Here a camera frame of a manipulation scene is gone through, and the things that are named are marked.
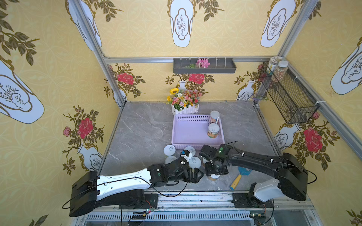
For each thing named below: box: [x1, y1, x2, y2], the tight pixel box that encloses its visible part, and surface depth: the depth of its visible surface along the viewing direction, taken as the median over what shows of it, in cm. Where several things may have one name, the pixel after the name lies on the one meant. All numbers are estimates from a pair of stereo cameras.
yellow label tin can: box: [188, 156, 202, 170], surface depth 84 cm
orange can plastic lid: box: [207, 122, 221, 139], surface depth 97 cm
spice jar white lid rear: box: [266, 56, 284, 75], surface depth 88 cm
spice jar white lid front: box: [271, 60, 289, 83], surface depth 82 cm
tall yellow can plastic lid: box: [208, 110, 220, 125], surface depth 97 cm
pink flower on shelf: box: [195, 57, 211, 69], surface depth 90 cm
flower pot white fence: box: [164, 88, 203, 115], surface depth 104 cm
